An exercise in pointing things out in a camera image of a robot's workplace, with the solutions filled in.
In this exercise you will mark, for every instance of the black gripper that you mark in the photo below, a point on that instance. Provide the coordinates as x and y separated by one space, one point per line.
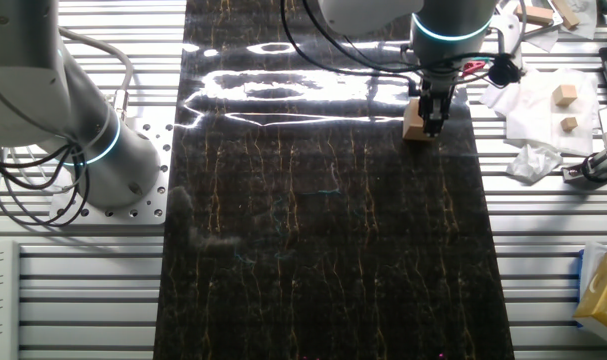
435 90

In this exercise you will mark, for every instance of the small wooden cube block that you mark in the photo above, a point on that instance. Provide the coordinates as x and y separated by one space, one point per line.
412 125

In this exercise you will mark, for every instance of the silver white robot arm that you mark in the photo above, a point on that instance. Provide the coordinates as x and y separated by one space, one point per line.
108 150

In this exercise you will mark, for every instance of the red clothespin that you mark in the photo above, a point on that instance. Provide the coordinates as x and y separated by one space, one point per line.
472 68

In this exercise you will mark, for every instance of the teal clothespin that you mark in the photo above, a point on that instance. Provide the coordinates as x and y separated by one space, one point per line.
484 59

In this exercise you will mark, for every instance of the pale wooden cube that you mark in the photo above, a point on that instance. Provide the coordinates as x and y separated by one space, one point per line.
565 95

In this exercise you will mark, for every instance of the tiny wooden cube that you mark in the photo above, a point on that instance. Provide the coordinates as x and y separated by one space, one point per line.
569 124

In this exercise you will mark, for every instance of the flat wooden bar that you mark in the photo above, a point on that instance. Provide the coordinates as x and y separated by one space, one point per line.
533 15

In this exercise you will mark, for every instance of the long wooden stick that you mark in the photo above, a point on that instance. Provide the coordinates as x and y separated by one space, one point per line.
567 14

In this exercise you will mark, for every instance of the black gold-veined marble mat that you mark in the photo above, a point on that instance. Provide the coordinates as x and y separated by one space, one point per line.
308 250

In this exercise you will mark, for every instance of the white printed paper sheet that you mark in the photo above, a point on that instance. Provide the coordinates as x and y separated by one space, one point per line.
585 20

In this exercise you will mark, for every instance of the yellow tissue pack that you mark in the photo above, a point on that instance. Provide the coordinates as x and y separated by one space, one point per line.
605 295

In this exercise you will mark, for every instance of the white power strip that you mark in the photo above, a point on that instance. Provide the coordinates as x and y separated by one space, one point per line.
0 300

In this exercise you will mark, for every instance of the small silver camera mount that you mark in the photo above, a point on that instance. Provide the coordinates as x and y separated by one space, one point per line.
600 162

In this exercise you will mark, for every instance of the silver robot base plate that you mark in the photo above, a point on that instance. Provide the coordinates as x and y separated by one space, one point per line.
148 210

